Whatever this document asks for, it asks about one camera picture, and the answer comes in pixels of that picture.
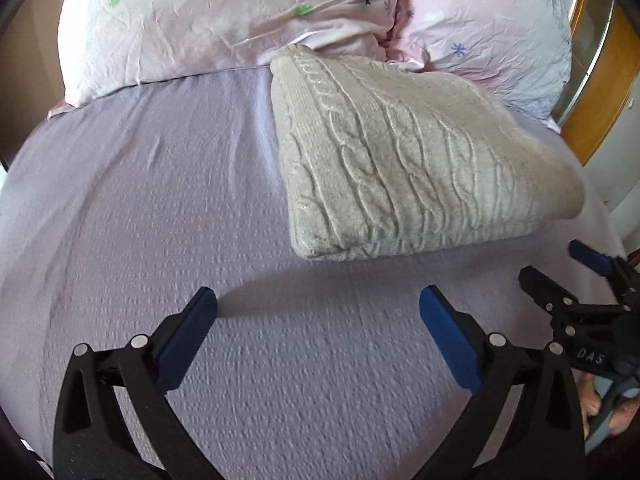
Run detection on lilac bed sheet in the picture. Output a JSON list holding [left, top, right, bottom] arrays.
[[1, 68, 624, 479]]

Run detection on person's bare feet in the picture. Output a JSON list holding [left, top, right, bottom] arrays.
[[574, 372, 640, 438]]

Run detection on pink floral pillow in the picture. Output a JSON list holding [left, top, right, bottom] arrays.
[[386, 0, 572, 120], [58, 0, 397, 107]]

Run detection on wooden headboard frame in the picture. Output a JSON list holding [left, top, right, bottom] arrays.
[[553, 0, 639, 164]]

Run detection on beige cable-knit sweater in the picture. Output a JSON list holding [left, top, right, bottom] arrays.
[[270, 46, 586, 261]]

